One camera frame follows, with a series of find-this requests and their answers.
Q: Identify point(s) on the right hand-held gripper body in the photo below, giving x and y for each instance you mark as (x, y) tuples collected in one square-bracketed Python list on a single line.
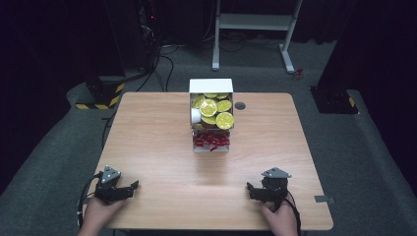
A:
[(273, 190)]

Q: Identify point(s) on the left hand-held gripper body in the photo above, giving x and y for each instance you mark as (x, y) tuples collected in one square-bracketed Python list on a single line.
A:
[(109, 191)]

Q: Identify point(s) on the person's left hand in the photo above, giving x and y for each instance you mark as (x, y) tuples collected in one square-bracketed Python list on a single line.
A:
[(98, 214)]

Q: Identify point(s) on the person's right hand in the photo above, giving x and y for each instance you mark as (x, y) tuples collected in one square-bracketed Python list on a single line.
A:
[(282, 219)]

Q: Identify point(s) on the pile of red packets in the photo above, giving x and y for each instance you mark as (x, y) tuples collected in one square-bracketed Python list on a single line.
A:
[(211, 141)]

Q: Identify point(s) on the grey round table grommet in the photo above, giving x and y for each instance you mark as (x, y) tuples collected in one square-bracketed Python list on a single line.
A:
[(240, 105)]

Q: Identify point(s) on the pile of yellow-lid capsules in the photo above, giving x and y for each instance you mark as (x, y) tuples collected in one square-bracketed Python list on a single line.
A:
[(213, 113)]

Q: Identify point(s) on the white capsule cup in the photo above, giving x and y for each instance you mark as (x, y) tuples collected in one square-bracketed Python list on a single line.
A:
[(195, 115)]

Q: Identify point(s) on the black stand with striped base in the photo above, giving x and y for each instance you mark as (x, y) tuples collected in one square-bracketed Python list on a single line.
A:
[(101, 93)]

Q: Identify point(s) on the white two-tier storage box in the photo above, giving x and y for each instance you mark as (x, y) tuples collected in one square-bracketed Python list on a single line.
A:
[(210, 86)]

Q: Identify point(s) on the black stand base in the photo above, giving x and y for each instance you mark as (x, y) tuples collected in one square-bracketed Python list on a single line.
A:
[(332, 98)]

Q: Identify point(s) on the small red floor object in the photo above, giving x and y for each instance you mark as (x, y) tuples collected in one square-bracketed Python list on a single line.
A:
[(298, 74)]

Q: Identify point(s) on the white metal stand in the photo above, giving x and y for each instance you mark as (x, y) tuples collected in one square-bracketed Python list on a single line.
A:
[(252, 22)]

